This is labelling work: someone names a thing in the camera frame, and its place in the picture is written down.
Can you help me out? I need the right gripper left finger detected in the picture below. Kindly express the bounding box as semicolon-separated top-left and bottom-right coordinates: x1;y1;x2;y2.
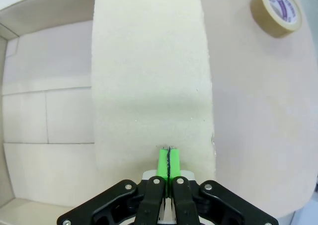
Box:
57;148;170;225

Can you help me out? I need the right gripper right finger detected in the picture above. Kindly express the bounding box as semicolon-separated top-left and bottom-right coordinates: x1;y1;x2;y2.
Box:
168;148;278;225

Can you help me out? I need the cream foam sheet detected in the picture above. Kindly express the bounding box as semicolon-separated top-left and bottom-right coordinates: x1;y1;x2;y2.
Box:
90;0;217;183

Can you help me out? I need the brown packing tape roll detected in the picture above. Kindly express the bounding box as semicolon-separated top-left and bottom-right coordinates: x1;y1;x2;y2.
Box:
250;0;303;39

